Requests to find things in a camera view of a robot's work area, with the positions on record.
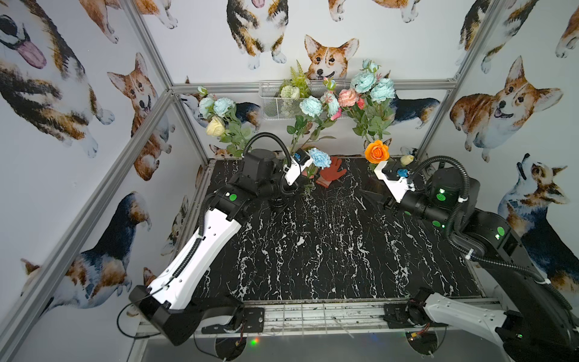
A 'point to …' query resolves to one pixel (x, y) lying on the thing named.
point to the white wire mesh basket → (272, 105)
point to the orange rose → (376, 151)
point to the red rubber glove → (329, 174)
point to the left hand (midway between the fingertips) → (309, 174)
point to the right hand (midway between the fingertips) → (366, 180)
